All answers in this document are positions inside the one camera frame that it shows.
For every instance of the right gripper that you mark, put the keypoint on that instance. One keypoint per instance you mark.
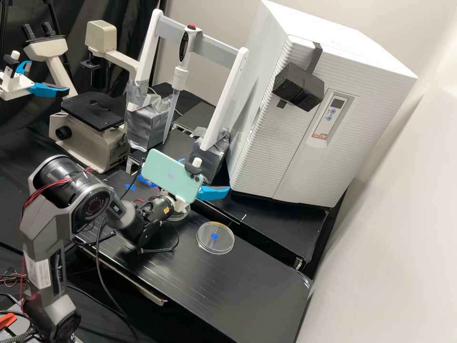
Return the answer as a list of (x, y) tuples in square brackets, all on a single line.
[(181, 206)]

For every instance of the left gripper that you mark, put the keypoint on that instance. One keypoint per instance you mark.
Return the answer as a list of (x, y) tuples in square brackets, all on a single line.
[(14, 87)]

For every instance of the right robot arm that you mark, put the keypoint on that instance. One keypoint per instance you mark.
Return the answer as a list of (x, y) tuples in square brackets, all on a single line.
[(53, 221)]

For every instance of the petri dish lid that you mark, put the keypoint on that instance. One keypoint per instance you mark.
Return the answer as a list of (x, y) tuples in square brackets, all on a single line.
[(215, 238)]

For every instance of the left phone holder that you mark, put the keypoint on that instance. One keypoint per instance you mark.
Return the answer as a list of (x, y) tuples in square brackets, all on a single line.
[(12, 63)]

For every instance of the petri dish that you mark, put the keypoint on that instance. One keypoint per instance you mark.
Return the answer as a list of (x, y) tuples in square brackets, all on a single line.
[(180, 215)]

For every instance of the black tray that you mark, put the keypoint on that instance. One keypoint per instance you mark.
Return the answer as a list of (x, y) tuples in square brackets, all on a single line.
[(194, 116)]

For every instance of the cream microscope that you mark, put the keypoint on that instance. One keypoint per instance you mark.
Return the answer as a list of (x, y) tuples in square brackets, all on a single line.
[(89, 139)]

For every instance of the white pipette stand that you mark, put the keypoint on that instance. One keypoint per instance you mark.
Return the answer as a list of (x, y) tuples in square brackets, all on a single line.
[(228, 96)]

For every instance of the incubator door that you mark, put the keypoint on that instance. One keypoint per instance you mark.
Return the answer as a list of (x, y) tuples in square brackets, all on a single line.
[(303, 153)]

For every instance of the pipette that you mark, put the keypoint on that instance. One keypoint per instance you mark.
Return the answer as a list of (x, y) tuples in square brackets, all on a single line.
[(185, 46)]

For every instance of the white incubator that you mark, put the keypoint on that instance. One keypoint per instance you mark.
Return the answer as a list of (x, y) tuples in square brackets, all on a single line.
[(357, 46)]

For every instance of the right wrist camera phone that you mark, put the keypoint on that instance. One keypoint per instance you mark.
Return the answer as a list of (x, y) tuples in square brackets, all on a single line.
[(171, 175)]

